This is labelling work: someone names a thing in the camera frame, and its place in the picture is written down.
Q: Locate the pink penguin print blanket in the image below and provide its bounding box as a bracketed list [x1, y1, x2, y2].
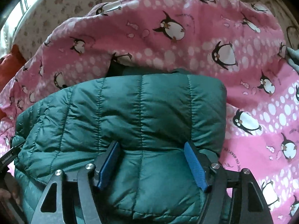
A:
[0, 0, 299, 220]

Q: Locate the green quilted puffer jacket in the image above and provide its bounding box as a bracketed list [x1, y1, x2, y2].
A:
[12, 68, 228, 224]

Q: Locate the grey cloth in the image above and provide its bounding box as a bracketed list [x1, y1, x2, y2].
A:
[286, 47, 299, 71]

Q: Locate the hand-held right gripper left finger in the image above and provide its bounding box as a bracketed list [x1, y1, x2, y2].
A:
[30, 141, 121, 224]

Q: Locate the red ruffled cushion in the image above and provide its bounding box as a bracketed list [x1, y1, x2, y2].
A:
[0, 44, 27, 122]

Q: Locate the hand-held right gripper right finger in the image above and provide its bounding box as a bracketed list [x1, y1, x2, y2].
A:
[184, 141, 274, 224]

